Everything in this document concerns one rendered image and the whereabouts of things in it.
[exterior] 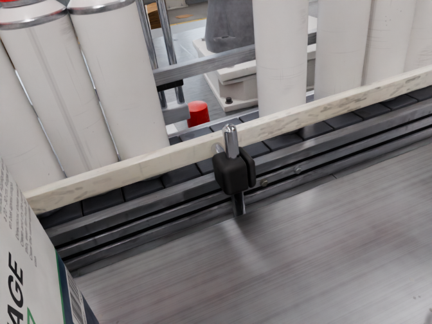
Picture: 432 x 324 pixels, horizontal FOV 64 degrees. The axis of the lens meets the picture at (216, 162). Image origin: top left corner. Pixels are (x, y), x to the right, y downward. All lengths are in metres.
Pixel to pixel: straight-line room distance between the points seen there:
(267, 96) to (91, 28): 0.18
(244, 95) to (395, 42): 0.22
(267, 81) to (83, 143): 0.18
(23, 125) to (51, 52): 0.06
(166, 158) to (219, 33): 0.35
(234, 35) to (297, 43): 0.27
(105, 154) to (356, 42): 0.27
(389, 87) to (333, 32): 0.09
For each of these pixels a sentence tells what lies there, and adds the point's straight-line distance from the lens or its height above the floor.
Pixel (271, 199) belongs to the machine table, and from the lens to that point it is 0.38.
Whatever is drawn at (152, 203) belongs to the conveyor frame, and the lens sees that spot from 0.33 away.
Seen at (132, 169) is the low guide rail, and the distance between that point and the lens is 0.32.
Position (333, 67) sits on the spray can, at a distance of 0.40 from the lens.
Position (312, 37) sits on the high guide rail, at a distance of 0.43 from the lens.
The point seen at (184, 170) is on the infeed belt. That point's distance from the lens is 0.35.
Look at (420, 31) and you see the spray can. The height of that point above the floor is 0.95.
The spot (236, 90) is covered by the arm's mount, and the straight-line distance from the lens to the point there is 0.55.
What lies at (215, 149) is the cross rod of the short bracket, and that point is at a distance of 0.32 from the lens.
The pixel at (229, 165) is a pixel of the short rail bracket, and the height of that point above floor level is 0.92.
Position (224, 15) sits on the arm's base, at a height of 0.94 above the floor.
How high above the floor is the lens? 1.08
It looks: 35 degrees down
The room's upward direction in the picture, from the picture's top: 9 degrees counter-clockwise
